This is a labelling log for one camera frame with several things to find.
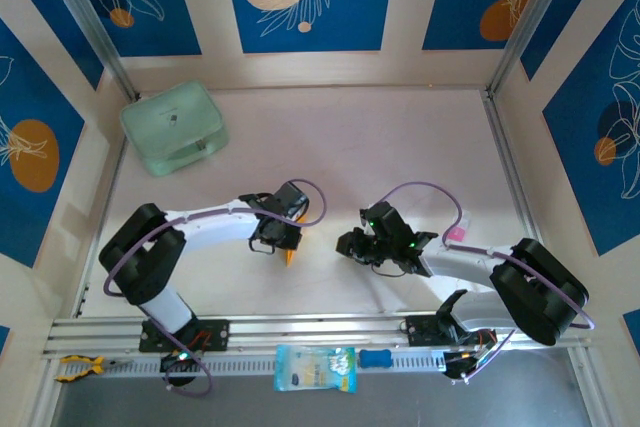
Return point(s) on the mint green zip pouch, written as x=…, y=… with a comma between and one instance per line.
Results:
x=170, y=122

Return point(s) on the clear pink plastic box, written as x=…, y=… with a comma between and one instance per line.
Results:
x=456, y=233

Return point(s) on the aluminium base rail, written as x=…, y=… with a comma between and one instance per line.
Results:
x=310, y=329

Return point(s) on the light blue snack packet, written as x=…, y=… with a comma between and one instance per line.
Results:
x=315, y=369

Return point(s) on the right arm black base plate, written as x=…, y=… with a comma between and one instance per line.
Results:
x=420, y=331

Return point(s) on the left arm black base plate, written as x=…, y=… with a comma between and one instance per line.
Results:
x=215, y=334

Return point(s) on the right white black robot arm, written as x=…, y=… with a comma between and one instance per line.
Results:
x=460, y=267

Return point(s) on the aluminium frame post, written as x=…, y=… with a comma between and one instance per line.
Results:
x=92, y=22
x=536, y=22

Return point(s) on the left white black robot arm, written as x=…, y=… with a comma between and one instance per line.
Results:
x=215, y=232

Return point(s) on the orange cloth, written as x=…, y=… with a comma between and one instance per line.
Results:
x=289, y=258

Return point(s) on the aluminium side rail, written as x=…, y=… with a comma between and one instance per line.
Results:
x=512, y=172
x=82, y=302

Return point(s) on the blue bone shaped block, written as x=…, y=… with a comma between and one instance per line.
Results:
x=375, y=358

